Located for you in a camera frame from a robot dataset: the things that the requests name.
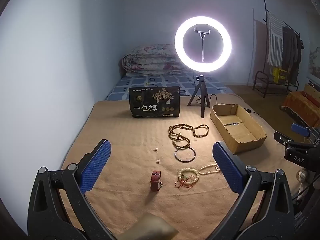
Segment dark hanging clothes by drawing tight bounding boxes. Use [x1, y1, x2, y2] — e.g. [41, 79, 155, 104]
[282, 26, 304, 80]

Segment black snack bag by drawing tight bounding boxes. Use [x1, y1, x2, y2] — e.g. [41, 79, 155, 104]
[128, 86, 181, 118]

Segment dark metal bangle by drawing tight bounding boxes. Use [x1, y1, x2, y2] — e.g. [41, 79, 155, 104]
[174, 146, 195, 162]

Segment yellow box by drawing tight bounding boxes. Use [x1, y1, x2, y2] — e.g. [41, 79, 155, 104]
[272, 67, 288, 83]

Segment green pendant on red cord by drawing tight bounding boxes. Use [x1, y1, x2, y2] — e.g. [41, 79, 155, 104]
[174, 179, 194, 188]

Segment white bead necklace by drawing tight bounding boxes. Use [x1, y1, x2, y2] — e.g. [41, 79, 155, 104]
[199, 164, 220, 176]

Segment white striped hanging cloth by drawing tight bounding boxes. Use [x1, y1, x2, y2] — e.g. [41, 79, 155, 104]
[265, 12, 284, 65]

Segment red strap watch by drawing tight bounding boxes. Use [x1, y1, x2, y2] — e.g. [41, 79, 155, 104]
[150, 170, 163, 192]

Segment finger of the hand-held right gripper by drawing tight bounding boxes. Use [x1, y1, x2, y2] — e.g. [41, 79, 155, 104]
[274, 131, 292, 146]
[291, 123, 320, 141]

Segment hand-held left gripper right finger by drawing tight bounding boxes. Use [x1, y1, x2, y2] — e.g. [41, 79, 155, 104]
[210, 141, 296, 240]

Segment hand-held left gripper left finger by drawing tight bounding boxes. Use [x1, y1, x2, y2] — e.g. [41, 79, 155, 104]
[27, 139, 118, 240]

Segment folded floral quilt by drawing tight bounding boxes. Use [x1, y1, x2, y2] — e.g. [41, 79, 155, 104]
[122, 44, 190, 77]

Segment wall picture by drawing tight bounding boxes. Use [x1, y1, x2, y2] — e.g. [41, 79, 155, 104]
[309, 47, 320, 78]

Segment black mini tripod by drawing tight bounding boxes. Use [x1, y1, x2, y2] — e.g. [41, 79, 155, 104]
[187, 74, 210, 118]

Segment wooden box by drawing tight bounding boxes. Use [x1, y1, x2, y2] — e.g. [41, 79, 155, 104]
[304, 84, 320, 98]

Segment white bead bracelet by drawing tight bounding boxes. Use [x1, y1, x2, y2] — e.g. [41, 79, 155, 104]
[178, 168, 200, 183]

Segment white ring light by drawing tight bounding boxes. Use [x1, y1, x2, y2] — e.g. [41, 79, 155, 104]
[174, 16, 232, 72]

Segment wooden bead necklace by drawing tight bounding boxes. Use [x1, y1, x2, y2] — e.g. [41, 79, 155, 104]
[168, 123, 209, 150]

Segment black power cable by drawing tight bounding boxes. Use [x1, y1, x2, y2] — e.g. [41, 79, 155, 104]
[195, 94, 260, 117]

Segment cardboard box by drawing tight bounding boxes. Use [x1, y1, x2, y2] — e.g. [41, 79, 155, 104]
[209, 104, 267, 155]

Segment black clothes rack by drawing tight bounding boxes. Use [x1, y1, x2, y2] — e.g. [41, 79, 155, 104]
[252, 0, 304, 98]

